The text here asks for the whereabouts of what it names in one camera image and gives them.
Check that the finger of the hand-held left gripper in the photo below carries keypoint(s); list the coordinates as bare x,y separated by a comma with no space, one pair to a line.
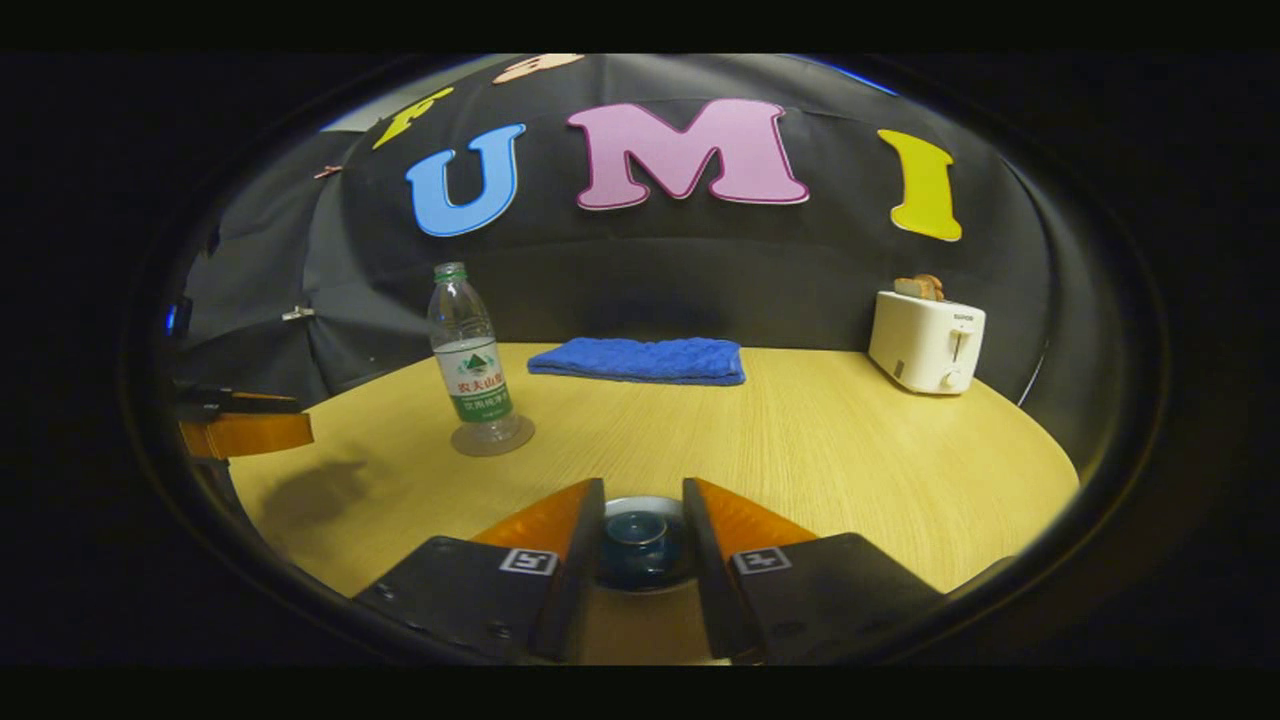
240,402
250,435

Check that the blue folded towel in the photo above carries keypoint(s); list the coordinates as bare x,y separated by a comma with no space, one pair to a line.
640,360

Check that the silver metal clip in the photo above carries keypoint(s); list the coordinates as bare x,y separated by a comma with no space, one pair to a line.
298,314

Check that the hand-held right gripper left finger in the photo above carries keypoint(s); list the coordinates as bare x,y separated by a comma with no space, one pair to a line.
570,570

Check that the clear plastic water bottle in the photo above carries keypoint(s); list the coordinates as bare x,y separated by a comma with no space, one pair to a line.
470,360

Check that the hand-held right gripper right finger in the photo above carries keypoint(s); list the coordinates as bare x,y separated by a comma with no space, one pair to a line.
710,570

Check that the copper metal clip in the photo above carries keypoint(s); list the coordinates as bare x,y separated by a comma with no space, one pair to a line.
327,172

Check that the toast slice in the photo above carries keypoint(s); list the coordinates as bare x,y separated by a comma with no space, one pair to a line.
934,286
907,288

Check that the dark blue teacup lid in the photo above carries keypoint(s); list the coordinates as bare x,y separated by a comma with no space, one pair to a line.
640,565

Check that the white teacup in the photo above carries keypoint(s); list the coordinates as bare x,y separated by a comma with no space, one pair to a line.
625,502

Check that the white toaster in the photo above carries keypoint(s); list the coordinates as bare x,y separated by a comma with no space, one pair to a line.
920,345

